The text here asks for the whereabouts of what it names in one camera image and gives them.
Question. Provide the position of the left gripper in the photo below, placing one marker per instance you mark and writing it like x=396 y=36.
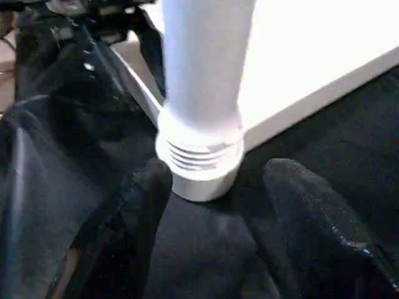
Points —
x=99 y=18

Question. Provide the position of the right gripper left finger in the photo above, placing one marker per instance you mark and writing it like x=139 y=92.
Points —
x=124 y=243

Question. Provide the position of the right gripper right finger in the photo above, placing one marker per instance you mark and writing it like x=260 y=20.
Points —
x=305 y=243

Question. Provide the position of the white plastic table leg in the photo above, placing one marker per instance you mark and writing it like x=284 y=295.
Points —
x=202 y=62

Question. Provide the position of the white plastic table top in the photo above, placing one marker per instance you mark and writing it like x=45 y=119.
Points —
x=311 y=62

